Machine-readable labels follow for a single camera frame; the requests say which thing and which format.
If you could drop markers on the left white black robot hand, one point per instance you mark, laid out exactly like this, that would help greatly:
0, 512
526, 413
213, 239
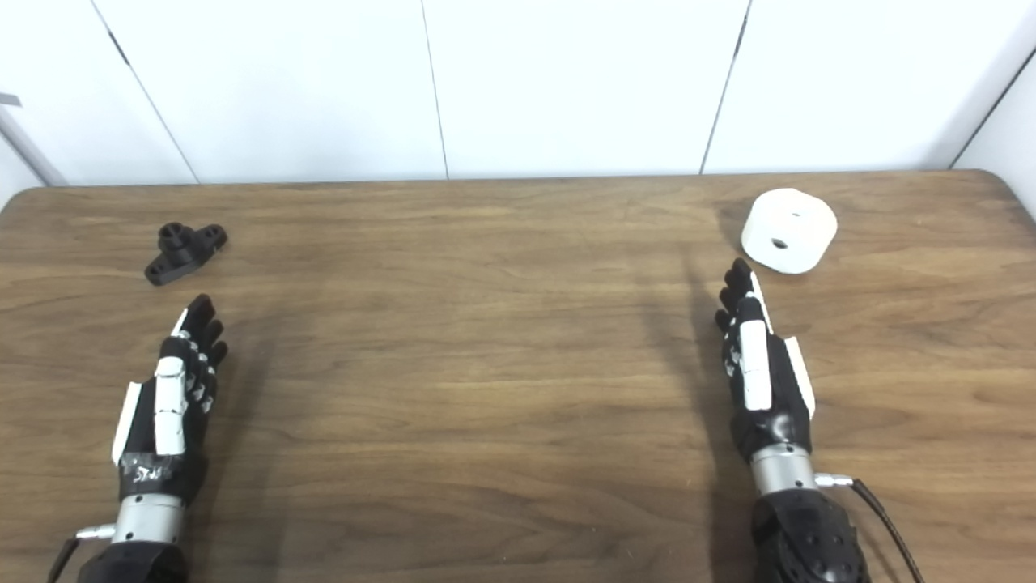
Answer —
169, 405

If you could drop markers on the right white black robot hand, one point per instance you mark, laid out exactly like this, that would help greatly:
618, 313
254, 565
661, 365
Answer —
757, 372

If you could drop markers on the round white plastic piece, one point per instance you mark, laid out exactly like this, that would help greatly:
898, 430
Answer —
789, 227

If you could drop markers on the black plastic holder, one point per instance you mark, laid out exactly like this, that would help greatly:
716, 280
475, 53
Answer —
182, 253

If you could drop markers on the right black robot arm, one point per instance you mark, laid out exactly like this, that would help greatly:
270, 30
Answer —
801, 526

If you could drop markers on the grey wall corner trim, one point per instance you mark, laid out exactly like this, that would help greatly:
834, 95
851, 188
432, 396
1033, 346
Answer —
32, 150

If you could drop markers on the small grey wall tag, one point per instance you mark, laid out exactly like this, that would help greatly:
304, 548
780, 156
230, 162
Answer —
8, 99

